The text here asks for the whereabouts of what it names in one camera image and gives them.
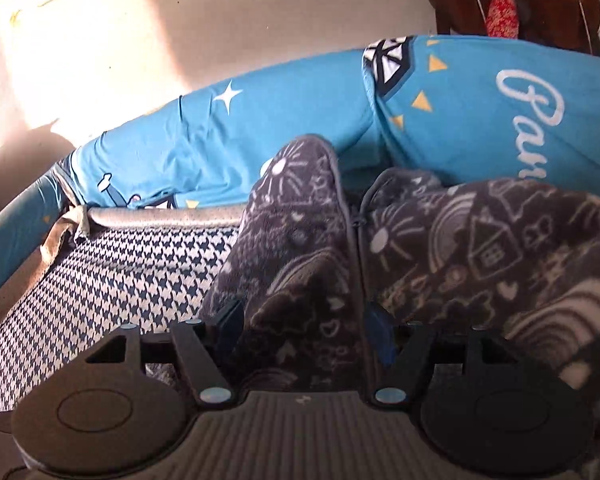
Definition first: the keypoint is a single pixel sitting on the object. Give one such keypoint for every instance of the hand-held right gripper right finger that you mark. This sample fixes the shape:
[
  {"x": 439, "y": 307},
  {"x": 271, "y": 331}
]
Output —
[{"x": 380, "y": 335}]

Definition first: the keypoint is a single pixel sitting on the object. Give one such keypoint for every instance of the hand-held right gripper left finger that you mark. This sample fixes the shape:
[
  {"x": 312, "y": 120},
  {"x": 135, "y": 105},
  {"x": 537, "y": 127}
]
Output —
[{"x": 227, "y": 331}]

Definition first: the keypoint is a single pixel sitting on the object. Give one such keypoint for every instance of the grey doodle print fleece jacket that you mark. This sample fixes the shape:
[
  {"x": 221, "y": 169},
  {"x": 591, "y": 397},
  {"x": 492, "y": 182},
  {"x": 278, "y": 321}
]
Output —
[{"x": 480, "y": 250}]

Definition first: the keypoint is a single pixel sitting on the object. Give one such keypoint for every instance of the blue pillow with white star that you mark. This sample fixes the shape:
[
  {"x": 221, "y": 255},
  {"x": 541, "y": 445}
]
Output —
[{"x": 205, "y": 140}]

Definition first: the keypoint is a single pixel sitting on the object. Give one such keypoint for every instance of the dark grey hanging cloth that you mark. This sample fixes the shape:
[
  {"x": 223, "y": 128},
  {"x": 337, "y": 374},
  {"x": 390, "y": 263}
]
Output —
[{"x": 522, "y": 0}]

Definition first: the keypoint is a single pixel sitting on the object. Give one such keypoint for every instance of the brown wooden headboard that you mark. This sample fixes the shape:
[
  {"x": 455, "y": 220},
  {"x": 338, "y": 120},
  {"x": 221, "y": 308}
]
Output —
[{"x": 555, "y": 10}]

